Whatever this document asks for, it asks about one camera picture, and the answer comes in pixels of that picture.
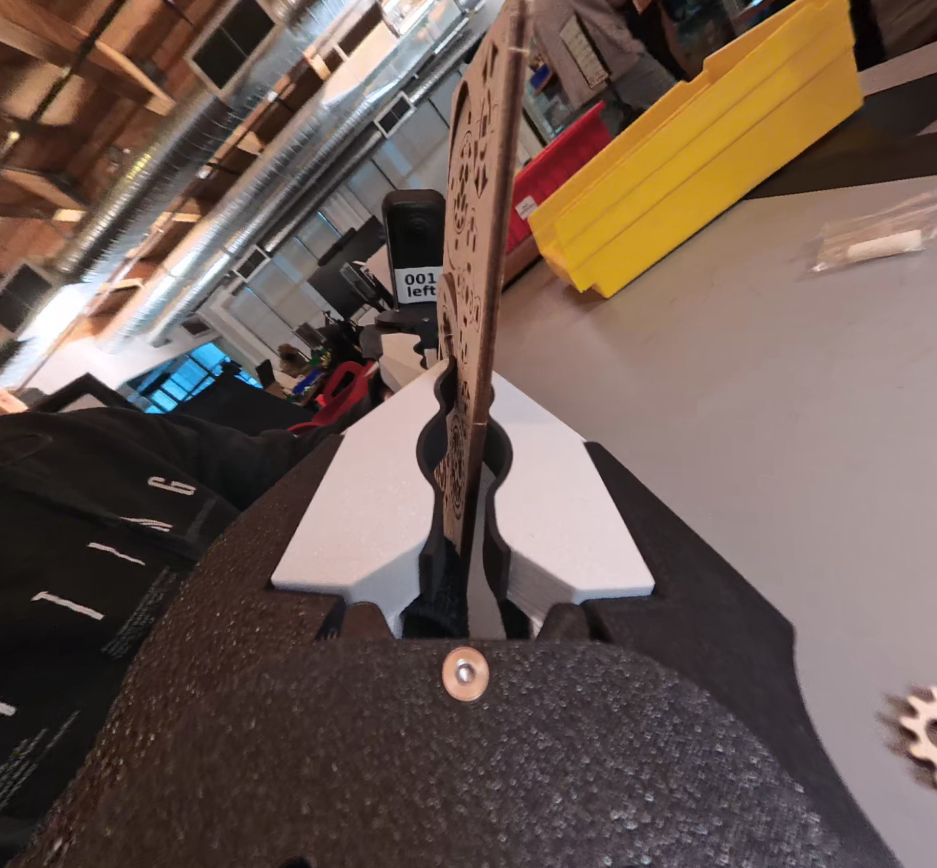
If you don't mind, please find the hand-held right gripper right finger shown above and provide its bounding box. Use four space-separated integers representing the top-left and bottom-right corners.
479 370 656 631

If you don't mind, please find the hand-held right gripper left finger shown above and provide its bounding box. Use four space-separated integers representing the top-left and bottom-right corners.
269 359 456 636

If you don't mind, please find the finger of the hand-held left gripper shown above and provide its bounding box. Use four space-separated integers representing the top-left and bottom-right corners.
379 332 444 395

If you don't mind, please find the wooden gear parts sheet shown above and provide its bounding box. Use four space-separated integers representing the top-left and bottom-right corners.
432 0 532 569

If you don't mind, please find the red plastic bin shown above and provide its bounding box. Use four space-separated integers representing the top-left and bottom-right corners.
504 100 609 259

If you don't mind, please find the person's black sweatshirt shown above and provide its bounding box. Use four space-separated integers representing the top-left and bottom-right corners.
0 405 346 841

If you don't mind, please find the yellow plastic bin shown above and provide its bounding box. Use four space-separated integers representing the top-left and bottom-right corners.
526 0 865 299

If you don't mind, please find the small wooden gear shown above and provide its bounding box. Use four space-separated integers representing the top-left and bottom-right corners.
877 684 937 789

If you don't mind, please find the small clear plastic bag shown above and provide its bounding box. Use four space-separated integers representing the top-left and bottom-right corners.
808 194 937 277

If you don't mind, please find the silver ventilation duct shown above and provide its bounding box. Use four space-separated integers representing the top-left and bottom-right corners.
59 0 513 357

